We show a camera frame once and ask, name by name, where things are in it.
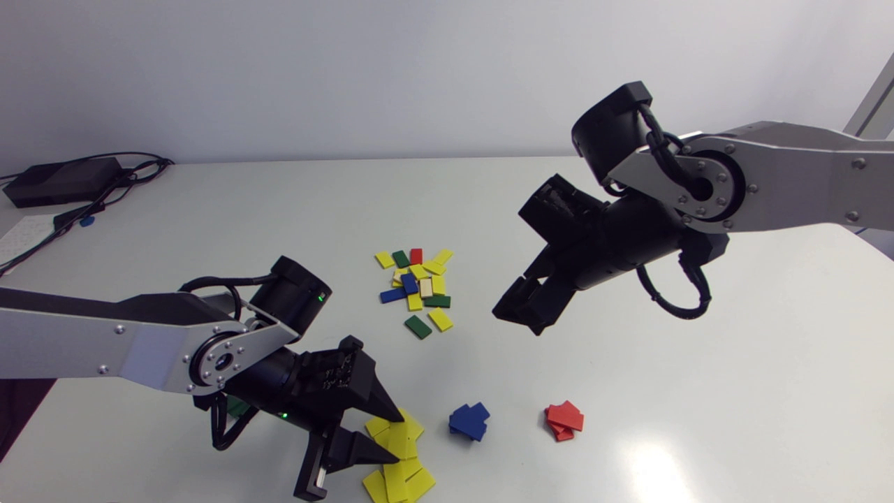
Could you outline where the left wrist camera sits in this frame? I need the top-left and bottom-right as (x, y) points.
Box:
(300, 335), (378, 413)

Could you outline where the pile of red wooden blocks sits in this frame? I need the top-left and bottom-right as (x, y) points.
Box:
(543, 400), (585, 443)

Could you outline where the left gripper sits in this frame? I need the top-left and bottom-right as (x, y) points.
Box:
(276, 369), (406, 502)

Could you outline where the pile of blue wooden blocks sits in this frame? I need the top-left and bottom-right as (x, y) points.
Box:
(448, 402), (492, 443)

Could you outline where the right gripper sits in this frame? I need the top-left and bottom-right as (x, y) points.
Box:
(492, 222), (633, 337)

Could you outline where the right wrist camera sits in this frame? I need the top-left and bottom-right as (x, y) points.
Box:
(518, 173), (607, 247)

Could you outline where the white paper sheet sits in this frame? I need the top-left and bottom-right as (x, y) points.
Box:
(0, 214), (58, 268)

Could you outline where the dark mat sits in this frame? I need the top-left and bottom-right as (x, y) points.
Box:
(0, 379), (58, 463)

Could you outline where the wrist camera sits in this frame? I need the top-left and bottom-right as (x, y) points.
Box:
(518, 173), (607, 247)
(300, 335), (378, 413)

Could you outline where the pile of yellow wooden blocks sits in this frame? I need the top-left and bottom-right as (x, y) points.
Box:
(361, 408), (437, 503)

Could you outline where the black power brick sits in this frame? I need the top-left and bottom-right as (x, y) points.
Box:
(2, 156), (124, 209)

